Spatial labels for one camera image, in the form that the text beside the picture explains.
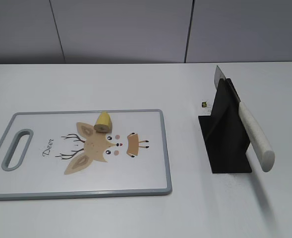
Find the yellow banana piece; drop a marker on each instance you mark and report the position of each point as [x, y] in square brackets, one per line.
[104, 123]

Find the white-handled kitchen knife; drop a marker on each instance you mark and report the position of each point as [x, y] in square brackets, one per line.
[257, 137]

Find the black knife stand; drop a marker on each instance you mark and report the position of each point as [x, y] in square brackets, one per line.
[225, 137]

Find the white deer cutting board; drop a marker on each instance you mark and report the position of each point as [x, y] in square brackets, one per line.
[59, 155]

